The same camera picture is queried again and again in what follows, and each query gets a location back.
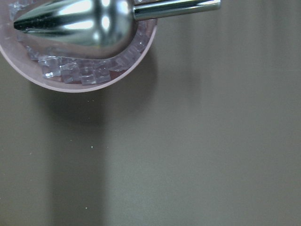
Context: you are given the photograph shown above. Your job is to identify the pink bowl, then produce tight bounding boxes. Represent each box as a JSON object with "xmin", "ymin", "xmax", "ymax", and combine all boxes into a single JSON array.
[{"xmin": 0, "ymin": 0, "xmax": 157, "ymax": 93}]

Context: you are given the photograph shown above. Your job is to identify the metal scoop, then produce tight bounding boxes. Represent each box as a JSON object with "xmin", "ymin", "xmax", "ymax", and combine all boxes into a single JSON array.
[{"xmin": 14, "ymin": 0, "xmax": 221, "ymax": 59}]

